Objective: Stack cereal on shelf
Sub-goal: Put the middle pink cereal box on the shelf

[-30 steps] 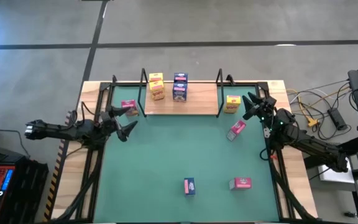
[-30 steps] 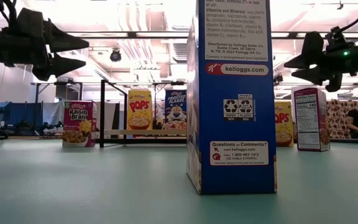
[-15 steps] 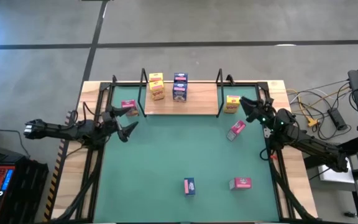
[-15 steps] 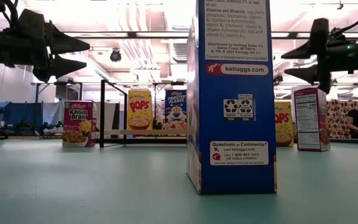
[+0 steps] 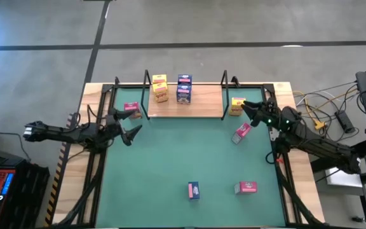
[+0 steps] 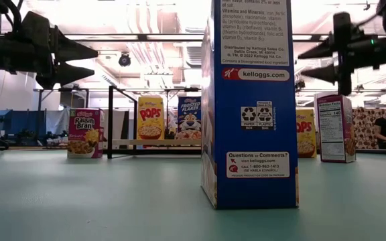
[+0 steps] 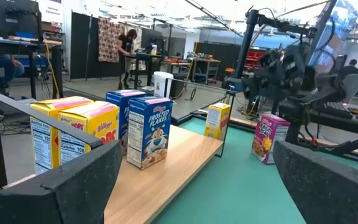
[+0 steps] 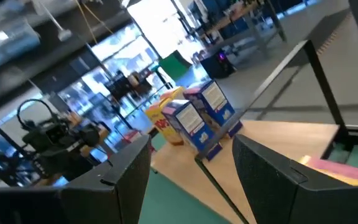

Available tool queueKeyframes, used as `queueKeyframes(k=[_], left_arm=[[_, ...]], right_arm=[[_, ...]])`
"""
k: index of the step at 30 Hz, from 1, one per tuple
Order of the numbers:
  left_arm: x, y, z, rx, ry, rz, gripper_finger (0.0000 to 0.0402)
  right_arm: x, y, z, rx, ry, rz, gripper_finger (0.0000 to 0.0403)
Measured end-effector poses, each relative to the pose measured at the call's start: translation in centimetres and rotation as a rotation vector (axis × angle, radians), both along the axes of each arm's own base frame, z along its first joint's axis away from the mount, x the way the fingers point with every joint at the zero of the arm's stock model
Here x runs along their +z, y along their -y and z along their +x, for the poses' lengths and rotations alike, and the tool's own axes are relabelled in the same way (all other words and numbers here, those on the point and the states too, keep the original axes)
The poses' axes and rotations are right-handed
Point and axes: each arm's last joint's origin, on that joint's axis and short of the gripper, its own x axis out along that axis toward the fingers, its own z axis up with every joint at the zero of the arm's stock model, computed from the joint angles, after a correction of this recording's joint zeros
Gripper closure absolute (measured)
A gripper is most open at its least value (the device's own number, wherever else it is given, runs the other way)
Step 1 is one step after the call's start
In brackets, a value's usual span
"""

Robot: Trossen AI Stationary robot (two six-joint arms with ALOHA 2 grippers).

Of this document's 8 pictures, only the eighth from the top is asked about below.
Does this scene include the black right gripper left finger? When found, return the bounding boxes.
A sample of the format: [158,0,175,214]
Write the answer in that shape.
[0,134,152,224]

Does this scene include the wooden workbench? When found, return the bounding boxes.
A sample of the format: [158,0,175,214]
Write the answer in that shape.
[194,0,288,57]

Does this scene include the wooden shelf with black frame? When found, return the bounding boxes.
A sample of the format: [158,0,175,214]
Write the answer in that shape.
[149,39,349,224]

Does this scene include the green table mat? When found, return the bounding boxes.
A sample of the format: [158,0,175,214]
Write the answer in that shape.
[138,132,358,224]

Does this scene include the black computer with purple light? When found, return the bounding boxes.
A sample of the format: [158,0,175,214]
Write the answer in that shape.
[200,49,237,79]

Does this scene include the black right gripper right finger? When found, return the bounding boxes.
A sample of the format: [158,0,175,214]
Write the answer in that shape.
[232,133,358,224]

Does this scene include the green panel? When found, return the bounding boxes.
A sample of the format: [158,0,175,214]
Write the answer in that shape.
[157,49,192,82]

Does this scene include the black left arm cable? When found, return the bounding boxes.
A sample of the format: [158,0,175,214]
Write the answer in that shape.
[16,98,60,131]

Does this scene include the blue Frosted Flakes cereal box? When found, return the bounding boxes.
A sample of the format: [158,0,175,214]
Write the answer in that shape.
[162,99,223,162]
[182,80,244,138]

